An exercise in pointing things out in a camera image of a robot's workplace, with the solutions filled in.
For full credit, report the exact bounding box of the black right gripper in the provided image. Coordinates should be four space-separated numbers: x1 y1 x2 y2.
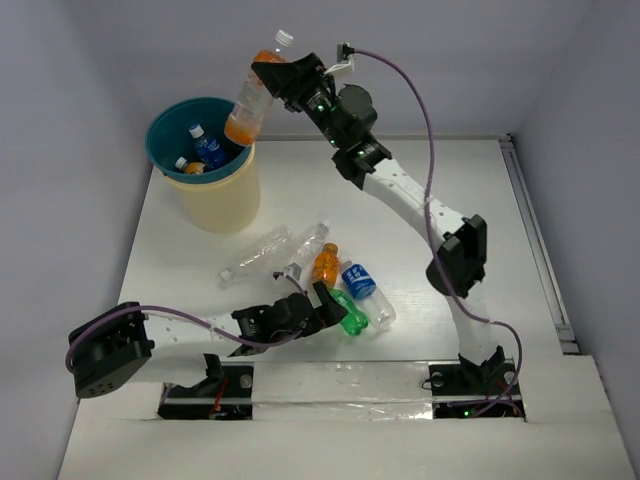
253 49 345 148

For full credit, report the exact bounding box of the green soda bottle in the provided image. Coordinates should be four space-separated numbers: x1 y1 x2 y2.
330 289 369 336

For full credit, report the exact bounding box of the small blue label water bottle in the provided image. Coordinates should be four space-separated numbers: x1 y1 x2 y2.
340 259 396 330

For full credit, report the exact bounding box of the orange label drink bottle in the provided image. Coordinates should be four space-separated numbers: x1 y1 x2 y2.
224 30 294 146

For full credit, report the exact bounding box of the large blue label water bottle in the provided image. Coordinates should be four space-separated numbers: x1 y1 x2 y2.
189 124 229 170

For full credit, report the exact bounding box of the yellow bottle dark blue label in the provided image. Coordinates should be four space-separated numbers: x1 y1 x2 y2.
174 156 207 175

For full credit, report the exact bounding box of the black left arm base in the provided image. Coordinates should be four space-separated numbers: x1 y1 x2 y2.
157 355 254 421

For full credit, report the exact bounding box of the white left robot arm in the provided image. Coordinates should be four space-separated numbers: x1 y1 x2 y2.
65 282 347 399

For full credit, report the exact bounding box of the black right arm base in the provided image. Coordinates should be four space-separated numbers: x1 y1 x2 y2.
421 346 525 419

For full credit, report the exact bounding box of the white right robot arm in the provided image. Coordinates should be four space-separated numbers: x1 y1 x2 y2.
251 53 504 394

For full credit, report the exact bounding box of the cream bin with teal rim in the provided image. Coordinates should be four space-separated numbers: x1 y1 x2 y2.
145 97 260 233

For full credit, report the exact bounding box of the small orange juice bottle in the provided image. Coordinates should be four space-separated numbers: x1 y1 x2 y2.
311 243 340 289

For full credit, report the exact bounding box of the clear crumpled bottle white cap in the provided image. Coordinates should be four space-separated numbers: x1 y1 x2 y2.
285 220 330 269

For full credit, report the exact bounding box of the clear unlabelled plastic bottle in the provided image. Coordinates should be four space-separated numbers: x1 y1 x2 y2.
217 225 294 289

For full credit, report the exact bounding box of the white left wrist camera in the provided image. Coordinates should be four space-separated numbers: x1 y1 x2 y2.
272 262 302 282

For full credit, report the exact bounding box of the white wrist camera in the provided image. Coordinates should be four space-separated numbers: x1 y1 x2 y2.
324 42 355 79
272 262 302 282

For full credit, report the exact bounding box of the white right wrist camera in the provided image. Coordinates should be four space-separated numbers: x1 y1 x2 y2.
324 42 355 79

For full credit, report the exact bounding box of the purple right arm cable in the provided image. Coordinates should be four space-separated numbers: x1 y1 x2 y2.
352 49 524 419

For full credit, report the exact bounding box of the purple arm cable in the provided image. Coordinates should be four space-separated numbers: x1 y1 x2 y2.
352 49 524 419
65 272 309 371

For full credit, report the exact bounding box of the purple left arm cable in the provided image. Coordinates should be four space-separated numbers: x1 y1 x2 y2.
65 272 309 371

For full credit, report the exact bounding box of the aluminium side rail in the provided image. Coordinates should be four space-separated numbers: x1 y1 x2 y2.
499 135 581 356

